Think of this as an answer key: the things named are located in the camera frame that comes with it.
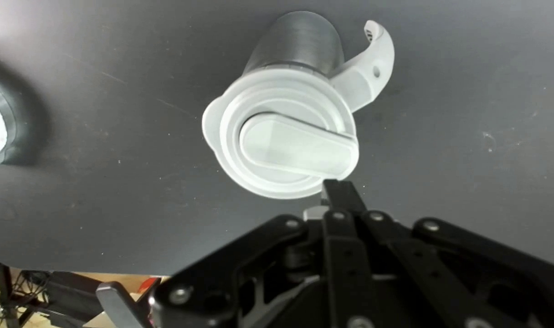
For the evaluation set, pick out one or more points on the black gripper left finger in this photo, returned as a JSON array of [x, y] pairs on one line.
[[259, 266]]

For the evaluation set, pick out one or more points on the white lidded plastic cup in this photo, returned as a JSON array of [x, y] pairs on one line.
[[283, 133]]

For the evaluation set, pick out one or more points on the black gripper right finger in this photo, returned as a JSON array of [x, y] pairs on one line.
[[447, 274]]

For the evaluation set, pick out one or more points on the grey metal bar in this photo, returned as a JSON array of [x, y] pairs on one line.
[[121, 306]]

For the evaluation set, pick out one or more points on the clear plastic container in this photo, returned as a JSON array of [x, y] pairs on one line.
[[0, 120]]

